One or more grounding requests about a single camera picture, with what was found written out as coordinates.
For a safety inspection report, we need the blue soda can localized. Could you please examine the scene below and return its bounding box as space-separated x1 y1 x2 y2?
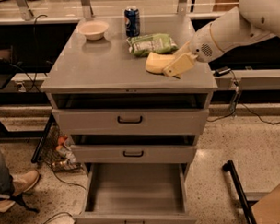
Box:
124 6 140 38

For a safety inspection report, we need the grey middle drawer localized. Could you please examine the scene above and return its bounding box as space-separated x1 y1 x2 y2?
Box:
71 135 196 164

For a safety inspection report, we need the black floor cable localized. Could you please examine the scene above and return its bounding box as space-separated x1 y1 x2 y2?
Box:
29 161 88 224

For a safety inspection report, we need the grey bottom drawer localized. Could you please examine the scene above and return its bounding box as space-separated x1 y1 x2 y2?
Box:
74 163 196 224

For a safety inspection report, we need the black metal stand leg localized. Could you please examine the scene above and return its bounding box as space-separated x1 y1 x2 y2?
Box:
222 160 257 224

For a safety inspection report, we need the tan work boot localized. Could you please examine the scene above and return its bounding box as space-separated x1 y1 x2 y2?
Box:
13 169 40 196

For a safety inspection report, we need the yellow sponge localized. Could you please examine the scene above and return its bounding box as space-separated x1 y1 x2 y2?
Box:
145 52 175 75

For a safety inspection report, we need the cardboard box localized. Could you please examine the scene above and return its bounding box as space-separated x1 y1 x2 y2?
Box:
252 183 280 224

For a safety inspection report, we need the grey top drawer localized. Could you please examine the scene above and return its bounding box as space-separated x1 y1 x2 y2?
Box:
52 94 208 136

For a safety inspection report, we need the grey drawer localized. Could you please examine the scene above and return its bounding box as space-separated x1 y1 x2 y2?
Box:
52 94 208 136
71 135 196 164
74 163 196 224

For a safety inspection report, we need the blue jeans leg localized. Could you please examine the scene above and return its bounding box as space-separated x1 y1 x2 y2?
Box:
0 151 15 195

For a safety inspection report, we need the grey drawer cabinet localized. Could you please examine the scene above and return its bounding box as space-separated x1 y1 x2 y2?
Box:
37 13 221 183

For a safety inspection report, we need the wire basket with bottles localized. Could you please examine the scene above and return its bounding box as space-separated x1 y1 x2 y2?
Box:
40 126 82 172

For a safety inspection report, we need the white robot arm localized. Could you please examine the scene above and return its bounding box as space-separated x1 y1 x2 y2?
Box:
162 0 280 77

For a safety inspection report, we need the black power adapter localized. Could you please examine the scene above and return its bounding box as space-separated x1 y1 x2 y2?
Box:
214 66 231 77

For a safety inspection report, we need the green snack bag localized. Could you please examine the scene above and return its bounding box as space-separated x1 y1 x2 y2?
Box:
126 33 179 57

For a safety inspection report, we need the white paper bowl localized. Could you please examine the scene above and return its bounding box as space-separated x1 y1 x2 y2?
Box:
78 20 109 41

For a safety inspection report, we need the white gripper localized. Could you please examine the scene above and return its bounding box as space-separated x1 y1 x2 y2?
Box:
163 23 222 77

